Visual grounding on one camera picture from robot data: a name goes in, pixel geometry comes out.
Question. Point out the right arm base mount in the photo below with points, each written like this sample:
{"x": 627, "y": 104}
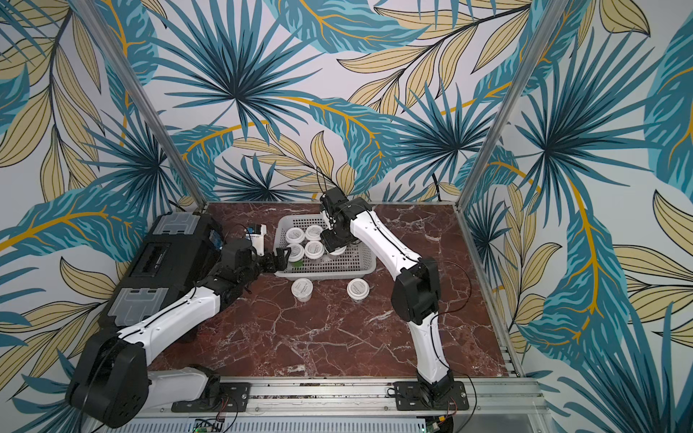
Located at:
{"x": 445, "y": 395}

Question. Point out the yogurt cup green label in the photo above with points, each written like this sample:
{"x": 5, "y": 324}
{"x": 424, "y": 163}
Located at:
{"x": 313, "y": 233}

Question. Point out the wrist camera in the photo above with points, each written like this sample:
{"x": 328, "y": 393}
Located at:
{"x": 256, "y": 234}
{"x": 332, "y": 200}

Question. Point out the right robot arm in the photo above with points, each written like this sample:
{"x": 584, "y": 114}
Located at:
{"x": 416, "y": 285}

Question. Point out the black plastic toolbox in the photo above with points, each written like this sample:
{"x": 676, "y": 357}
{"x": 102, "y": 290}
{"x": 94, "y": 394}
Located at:
{"x": 179, "y": 250}

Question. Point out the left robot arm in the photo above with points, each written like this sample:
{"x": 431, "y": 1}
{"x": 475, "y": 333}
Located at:
{"x": 112, "y": 383}

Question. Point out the yogurt cup white lid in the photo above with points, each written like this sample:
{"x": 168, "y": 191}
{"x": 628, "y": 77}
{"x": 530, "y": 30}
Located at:
{"x": 294, "y": 235}

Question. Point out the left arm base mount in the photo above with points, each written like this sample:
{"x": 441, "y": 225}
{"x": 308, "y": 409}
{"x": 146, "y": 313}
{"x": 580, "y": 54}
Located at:
{"x": 217, "y": 396}

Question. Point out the white perforated plastic basket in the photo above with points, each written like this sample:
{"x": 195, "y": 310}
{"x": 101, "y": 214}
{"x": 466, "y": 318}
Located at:
{"x": 356, "y": 262}

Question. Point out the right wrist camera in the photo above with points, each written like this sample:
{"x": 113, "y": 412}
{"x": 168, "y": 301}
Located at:
{"x": 332, "y": 200}

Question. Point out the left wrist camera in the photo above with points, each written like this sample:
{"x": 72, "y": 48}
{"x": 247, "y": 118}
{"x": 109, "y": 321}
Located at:
{"x": 256, "y": 234}

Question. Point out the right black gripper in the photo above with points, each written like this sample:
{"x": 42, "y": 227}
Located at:
{"x": 331, "y": 238}

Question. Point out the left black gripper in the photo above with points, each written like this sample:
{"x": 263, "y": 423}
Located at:
{"x": 281, "y": 260}

